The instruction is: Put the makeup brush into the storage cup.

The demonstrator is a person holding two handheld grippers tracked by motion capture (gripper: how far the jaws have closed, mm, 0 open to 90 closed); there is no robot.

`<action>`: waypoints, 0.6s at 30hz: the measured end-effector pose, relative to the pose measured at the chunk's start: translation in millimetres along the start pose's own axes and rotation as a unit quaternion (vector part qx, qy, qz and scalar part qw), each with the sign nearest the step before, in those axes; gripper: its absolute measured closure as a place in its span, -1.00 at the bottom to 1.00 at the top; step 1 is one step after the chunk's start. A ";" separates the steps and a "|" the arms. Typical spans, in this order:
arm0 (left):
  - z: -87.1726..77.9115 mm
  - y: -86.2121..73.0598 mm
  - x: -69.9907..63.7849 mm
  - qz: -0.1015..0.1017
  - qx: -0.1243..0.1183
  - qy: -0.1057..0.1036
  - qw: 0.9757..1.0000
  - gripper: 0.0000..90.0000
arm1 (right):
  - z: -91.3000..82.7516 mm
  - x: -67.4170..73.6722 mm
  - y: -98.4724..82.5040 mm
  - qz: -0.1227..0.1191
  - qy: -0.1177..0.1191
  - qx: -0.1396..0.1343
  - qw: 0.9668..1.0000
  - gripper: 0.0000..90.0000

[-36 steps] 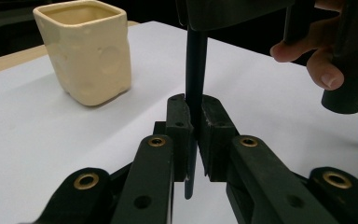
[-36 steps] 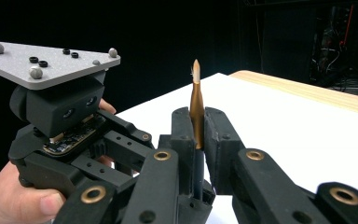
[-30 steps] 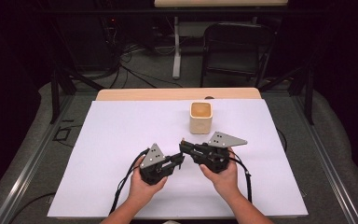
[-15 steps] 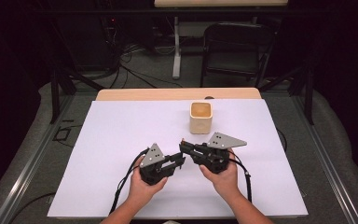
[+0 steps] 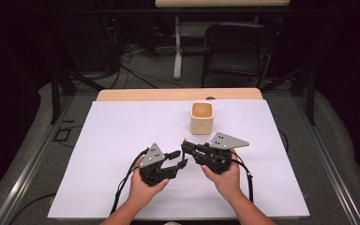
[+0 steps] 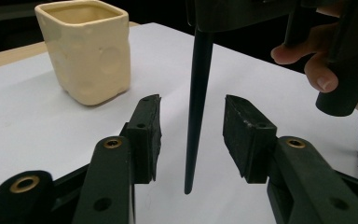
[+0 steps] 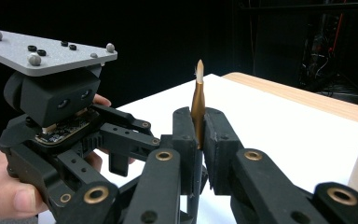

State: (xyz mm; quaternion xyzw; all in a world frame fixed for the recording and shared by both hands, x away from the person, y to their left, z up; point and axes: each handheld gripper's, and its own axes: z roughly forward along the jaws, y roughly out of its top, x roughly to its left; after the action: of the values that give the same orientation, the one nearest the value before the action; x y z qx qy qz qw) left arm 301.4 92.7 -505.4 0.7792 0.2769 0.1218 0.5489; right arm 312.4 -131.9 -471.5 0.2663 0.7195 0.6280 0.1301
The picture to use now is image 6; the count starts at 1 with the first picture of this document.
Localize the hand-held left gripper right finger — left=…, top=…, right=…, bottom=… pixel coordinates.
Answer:
left=223, top=94, right=358, bottom=224

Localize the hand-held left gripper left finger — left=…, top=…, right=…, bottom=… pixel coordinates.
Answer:
left=73, top=93, right=163, bottom=224

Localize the black pencil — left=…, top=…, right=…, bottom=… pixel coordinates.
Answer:
left=184, top=27, right=216, bottom=196

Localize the cream square ceramic cup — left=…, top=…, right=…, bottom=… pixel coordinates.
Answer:
left=34, top=0, right=131, bottom=107

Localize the white table cover sheet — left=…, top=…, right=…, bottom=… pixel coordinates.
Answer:
left=0, top=21, right=358, bottom=224

